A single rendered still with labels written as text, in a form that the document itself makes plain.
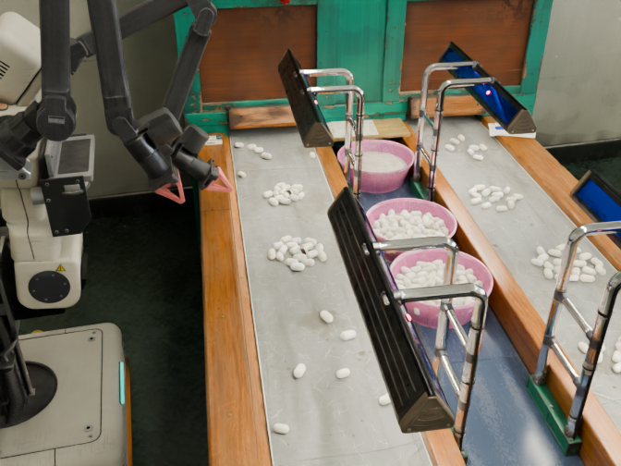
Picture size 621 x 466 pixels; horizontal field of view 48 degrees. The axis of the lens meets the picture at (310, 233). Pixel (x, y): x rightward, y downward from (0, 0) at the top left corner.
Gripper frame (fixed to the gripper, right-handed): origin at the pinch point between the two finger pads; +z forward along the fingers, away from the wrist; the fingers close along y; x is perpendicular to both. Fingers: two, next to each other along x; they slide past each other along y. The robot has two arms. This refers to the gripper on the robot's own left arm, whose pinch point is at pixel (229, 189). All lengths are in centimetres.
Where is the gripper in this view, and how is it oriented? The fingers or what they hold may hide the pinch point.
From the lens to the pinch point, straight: 208.5
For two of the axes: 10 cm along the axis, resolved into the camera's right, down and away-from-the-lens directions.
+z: 7.5, 5.0, 4.3
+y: -1.4, -5.1, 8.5
